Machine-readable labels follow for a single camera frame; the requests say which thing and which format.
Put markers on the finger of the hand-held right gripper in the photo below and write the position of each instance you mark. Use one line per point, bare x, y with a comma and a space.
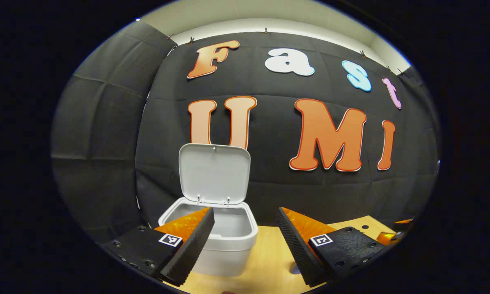
404, 221
390, 238

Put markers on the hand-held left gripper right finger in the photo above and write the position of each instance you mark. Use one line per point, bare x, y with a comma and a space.
296, 249

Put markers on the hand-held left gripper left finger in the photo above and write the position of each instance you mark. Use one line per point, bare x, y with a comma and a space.
192, 249

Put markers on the white desktop garbage bin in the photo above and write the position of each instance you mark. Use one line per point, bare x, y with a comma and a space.
212, 175

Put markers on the wooden desktop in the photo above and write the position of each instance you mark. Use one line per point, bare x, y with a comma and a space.
265, 261

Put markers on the black backdrop cloth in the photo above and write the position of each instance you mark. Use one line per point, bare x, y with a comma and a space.
269, 183

